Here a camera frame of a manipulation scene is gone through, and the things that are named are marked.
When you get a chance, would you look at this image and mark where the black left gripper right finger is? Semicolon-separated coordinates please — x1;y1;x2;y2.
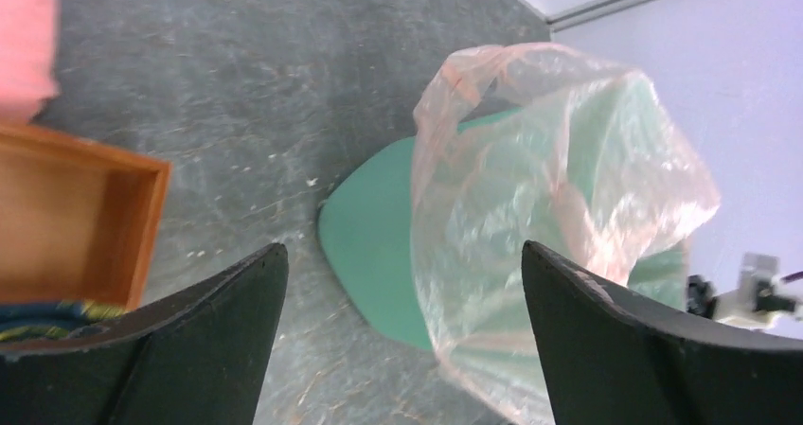
521;241;802;424

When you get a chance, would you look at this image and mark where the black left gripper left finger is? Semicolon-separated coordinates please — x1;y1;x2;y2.
1;243;289;424

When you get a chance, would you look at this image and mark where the green plastic trash bin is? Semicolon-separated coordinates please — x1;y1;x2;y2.
319;71;718;356

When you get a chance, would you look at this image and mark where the pink plastic trash bag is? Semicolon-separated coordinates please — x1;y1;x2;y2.
410;43;721;424

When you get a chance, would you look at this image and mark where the blue yellow rolled tie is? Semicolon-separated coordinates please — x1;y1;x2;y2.
1;301;127;343

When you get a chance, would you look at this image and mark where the orange wooden divided tray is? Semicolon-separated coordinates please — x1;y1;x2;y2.
1;124;170;310

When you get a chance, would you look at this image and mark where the salmon pink cloth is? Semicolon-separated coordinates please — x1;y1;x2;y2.
1;0;60;124

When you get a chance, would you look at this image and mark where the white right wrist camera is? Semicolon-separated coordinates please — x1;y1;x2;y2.
686;253;802;331

